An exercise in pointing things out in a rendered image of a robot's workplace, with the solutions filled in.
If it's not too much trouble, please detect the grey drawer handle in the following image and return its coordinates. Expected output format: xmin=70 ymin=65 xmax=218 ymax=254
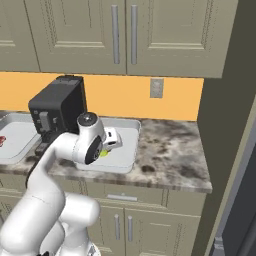
xmin=106 ymin=193 xmax=138 ymax=203

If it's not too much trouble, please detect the grey base cupboard handle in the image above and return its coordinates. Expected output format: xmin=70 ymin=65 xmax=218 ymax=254
xmin=126 ymin=215 xmax=134 ymax=242
xmin=113 ymin=213 xmax=121 ymax=241

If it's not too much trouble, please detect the grey wall socket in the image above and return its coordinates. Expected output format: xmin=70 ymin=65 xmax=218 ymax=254
xmin=149 ymin=77 xmax=165 ymax=99

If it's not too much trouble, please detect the beige base cupboard door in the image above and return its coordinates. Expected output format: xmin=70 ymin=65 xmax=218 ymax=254
xmin=87 ymin=205 xmax=127 ymax=256
xmin=123 ymin=207 xmax=203 ymax=256

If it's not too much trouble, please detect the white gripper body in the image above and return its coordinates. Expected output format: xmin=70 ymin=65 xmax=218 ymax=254
xmin=102 ymin=139 xmax=123 ymax=152

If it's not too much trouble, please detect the grey wall cupboard handle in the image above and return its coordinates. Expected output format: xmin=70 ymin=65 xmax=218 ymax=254
xmin=110 ymin=4 xmax=121 ymax=65
xmin=129 ymin=4 xmax=139 ymax=66

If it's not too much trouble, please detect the black coffee machine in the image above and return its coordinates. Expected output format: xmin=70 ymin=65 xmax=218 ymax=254
xmin=28 ymin=75 xmax=88 ymax=158

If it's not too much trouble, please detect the beige wall cupboard door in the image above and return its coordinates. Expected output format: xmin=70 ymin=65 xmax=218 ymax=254
xmin=23 ymin=0 xmax=128 ymax=76
xmin=0 ymin=0 xmax=41 ymax=73
xmin=125 ymin=0 xmax=240 ymax=80

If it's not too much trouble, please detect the beige drawer front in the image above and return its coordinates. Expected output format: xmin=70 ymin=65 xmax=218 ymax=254
xmin=49 ymin=175 xmax=106 ymax=202
xmin=103 ymin=183 xmax=168 ymax=208

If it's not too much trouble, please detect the dark grey fridge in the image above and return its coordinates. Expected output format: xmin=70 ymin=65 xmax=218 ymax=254
xmin=203 ymin=96 xmax=256 ymax=256

